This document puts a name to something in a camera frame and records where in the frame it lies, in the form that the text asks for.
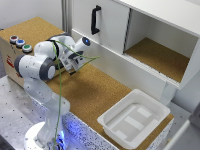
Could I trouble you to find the green button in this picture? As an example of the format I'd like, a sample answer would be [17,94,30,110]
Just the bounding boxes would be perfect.
[21,43,34,54]

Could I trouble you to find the green cable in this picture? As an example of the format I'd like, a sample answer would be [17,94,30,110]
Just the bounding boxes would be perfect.
[51,40,102,150]

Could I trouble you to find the blue button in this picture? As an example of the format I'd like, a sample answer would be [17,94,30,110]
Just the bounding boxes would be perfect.
[15,38,26,49]

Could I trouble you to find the white plastic box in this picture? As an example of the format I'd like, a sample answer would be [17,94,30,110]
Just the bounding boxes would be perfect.
[96,88,172,150]

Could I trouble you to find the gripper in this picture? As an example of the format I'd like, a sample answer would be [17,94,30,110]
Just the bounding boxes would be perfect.
[59,50,85,76]

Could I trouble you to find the red button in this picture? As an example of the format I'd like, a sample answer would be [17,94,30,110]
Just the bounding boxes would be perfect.
[9,35,20,45]

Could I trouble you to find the wooden drawer box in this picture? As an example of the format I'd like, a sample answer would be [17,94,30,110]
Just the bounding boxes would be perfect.
[0,16,73,89]

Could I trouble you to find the white sliding door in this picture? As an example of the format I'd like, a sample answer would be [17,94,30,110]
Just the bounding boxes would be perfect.
[72,0,131,56]

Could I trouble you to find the white cabinet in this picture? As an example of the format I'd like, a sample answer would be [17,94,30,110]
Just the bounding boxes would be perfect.
[70,0,200,106]

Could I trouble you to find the black door handle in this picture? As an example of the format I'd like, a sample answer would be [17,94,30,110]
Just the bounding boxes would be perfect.
[90,4,102,36]

